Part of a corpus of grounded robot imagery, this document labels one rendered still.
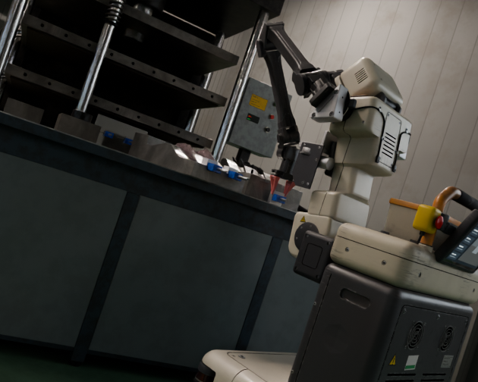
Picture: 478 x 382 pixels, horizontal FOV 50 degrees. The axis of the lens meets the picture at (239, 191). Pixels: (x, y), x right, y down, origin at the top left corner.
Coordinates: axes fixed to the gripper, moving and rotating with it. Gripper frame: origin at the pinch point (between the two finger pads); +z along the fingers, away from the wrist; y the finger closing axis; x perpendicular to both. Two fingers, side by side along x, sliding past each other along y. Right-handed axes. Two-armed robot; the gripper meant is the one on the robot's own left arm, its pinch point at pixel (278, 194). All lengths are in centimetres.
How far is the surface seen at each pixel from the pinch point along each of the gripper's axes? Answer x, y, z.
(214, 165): 11.1, 31.6, -2.4
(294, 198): -6.8, -10.2, -0.7
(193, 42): -86, 42, -65
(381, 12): -271, -146, -208
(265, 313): -4, -13, 50
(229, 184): 3.1, 21.7, 2.5
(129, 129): -79, 60, -8
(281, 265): -4.9, -13.5, 28.2
